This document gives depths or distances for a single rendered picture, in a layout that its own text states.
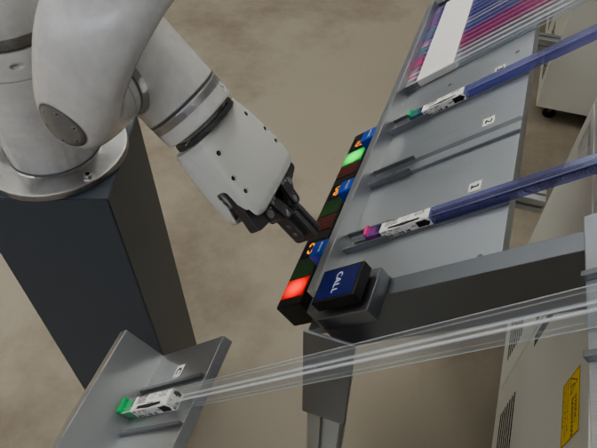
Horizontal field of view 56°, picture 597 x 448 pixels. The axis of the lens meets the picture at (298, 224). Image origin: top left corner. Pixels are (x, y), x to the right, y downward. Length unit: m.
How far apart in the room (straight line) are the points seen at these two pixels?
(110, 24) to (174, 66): 0.12
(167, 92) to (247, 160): 0.10
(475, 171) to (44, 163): 0.52
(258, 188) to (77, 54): 0.22
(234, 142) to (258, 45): 1.83
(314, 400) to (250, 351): 0.76
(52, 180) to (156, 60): 0.30
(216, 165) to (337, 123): 1.44
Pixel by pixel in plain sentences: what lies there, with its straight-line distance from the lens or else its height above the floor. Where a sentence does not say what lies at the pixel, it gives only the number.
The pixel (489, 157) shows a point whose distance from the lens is 0.61.
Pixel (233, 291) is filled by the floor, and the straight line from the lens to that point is 1.49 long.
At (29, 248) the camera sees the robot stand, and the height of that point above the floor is 0.60.
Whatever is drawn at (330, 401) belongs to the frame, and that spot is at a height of 0.64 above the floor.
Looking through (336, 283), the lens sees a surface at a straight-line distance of 0.51.
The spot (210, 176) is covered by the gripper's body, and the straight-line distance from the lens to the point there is 0.56.
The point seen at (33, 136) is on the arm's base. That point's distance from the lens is 0.75.
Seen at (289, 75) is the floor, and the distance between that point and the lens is 2.21.
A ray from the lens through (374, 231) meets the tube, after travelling 0.60.
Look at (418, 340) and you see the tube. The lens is 0.29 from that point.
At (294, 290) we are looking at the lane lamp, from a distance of 0.67.
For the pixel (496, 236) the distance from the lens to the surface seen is 0.51.
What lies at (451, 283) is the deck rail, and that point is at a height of 0.83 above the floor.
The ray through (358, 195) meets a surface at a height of 0.73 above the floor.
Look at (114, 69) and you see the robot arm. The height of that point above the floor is 0.97.
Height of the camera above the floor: 1.21
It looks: 48 degrees down
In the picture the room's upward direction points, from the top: straight up
